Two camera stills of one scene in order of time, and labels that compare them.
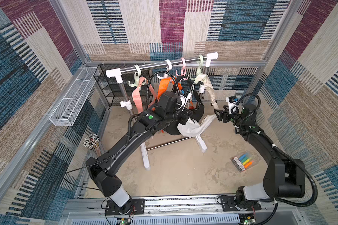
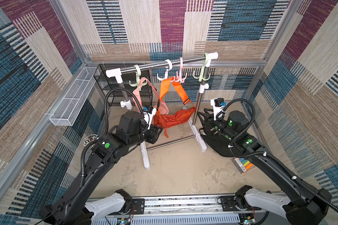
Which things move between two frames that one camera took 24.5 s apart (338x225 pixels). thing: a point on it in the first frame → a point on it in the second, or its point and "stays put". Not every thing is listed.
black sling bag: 195,102 → 224,145
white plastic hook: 169,68 stays put
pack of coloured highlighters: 243,162 stays put
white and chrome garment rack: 127,105 stays put
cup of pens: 92,141 stays put
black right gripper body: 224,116 → 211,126
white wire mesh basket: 65,112 stays put
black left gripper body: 183,117 → 151,136
